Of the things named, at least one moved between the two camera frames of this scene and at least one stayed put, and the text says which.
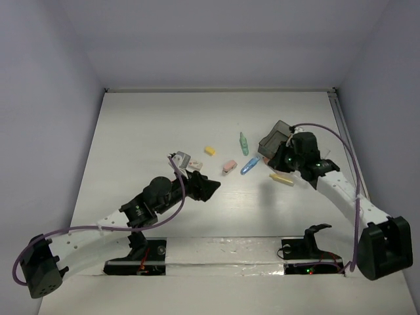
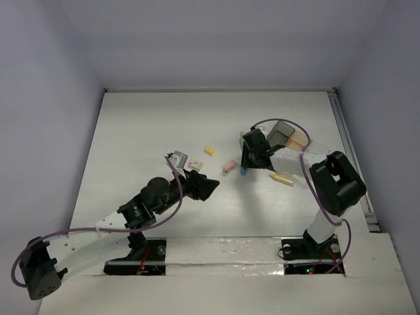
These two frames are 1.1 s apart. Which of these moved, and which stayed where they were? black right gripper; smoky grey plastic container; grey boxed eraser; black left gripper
Moved: black right gripper
Stayed: grey boxed eraser; black left gripper; smoky grey plastic container
